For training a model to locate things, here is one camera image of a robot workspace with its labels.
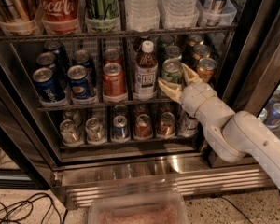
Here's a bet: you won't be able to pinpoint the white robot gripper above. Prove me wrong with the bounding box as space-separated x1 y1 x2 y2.
158 63 217 116

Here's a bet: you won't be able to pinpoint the green soda can front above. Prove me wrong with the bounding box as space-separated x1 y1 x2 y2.
161 59 183 84

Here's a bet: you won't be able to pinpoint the green soda can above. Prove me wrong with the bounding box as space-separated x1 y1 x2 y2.
156 35 175 57
164 45 182 61
161 59 183 84

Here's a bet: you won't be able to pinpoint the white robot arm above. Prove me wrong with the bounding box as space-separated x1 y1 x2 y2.
158 65 280 190

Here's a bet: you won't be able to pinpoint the gold soda can front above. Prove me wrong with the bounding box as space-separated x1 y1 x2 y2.
196 58 217 83

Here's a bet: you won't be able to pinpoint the gold soda can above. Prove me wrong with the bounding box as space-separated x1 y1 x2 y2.
189 45 211 68
184 34 204 51
196 58 217 83

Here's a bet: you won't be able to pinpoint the orange can bottom shelf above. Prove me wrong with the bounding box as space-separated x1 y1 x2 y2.
158 112 175 136

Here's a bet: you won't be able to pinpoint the tea bottle bottom shelf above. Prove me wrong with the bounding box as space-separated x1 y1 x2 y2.
178 111 199 137

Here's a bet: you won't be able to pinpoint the green soda can rear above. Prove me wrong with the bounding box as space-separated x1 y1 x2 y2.
156 35 175 57

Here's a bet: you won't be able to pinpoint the gold soda can rear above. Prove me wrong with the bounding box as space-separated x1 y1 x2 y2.
184 34 204 51

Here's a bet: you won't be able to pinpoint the red can bottom shelf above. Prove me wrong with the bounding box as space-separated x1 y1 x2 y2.
134 114 152 140

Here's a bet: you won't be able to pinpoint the red soda can front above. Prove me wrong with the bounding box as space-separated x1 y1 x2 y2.
103 63 126 97

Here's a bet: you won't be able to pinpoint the red soda can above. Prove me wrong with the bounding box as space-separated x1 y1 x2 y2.
103 63 126 97
103 49 123 65

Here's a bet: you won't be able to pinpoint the blue can bottom shelf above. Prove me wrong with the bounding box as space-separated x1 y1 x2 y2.
113 115 129 140

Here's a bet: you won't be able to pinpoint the red soda can rear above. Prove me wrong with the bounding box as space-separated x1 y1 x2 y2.
103 49 123 65

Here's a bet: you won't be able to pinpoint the stainless fridge base grille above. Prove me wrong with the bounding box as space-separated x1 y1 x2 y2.
52 155 273 209

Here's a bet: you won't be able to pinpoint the blue silver can top shelf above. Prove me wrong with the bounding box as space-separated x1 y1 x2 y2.
203 0 228 26

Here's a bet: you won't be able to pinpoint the blue can right fridge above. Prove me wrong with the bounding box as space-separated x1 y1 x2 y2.
263 102 280 129

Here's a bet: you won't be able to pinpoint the blue pepsi can front centre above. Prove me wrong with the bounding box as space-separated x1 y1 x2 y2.
67 65 93 99

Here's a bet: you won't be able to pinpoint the blue pepsi can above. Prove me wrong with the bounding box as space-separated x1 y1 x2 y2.
33 67 65 103
72 49 96 79
44 40 69 67
67 65 93 99
36 52 64 82

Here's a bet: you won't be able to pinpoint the blue pepsi can rear centre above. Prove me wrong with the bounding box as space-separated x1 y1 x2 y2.
72 49 96 79

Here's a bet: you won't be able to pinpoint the green can top shelf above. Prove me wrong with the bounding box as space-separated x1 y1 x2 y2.
86 0 119 32

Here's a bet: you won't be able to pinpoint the silver can bottom far left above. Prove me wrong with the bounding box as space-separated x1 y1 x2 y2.
60 119 80 144

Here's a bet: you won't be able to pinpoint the blue pepsi can rear left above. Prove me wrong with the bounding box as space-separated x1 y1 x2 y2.
44 40 69 67

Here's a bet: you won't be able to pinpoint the blue pepsi can front left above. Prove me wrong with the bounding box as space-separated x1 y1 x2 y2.
33 67 65 103

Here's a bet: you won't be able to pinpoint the red coca-cola can top shelf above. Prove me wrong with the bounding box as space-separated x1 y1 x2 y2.
39 0 78 34

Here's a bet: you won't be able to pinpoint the gold can top shelf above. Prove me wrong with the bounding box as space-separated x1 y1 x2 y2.
0 0 38 35

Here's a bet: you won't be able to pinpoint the brown tea bottle white cap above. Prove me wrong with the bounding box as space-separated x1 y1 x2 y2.
134 40 158 97

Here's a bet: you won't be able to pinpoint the clear water bottle right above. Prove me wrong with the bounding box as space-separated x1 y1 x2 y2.
159 0 199 29

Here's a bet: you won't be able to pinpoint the clear water bottle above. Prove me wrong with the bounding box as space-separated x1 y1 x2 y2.
159 0 199 29
125 0 160 32

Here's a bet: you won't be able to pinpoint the clear water bottle left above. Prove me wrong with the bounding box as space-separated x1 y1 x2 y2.
125 0 160 32

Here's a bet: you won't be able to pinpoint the clear plastic bin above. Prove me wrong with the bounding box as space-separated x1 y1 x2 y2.
88 191 188 224

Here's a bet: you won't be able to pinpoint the black floor cables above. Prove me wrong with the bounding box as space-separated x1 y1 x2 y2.
0 192 69 224

